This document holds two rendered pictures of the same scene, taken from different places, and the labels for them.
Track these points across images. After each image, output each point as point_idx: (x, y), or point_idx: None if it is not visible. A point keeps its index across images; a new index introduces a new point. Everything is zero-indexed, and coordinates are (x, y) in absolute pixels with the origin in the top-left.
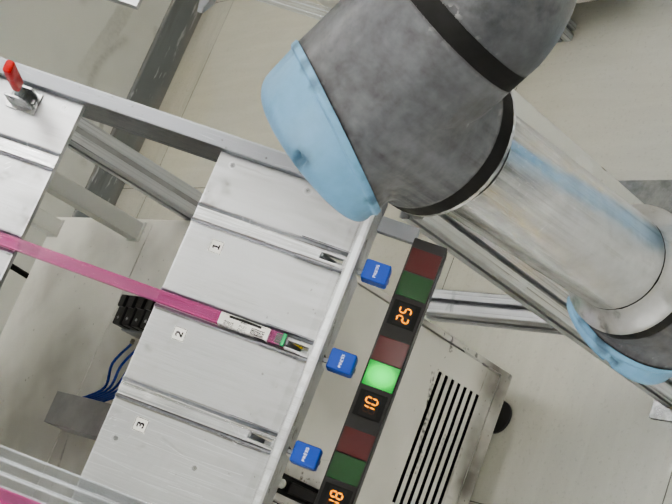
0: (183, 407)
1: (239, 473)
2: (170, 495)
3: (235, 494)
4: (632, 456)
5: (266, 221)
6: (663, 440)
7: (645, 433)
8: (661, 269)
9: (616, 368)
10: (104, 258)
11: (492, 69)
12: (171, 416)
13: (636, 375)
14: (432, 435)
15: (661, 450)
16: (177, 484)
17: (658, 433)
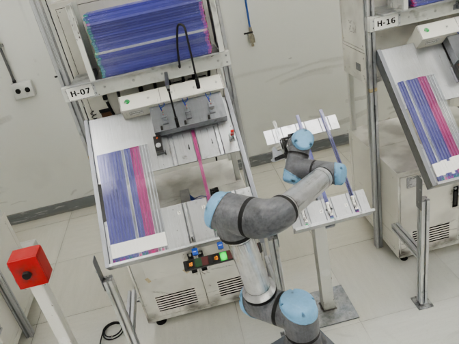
0: (188, 218)
1: (182, 240)
2: (168, 229)
3: (177, 242)
4: (268, 334)
5: None
6: (276, 339)
7: (275, 334)
8: (259, 295)
9: (239, 301)
10: (227, 175)
11: (240, 230)
12: (184, 218)
13: (240, 306)
14: (240, 281)
15: (273, 340)
16: (171, 229)
17: (277, 336)
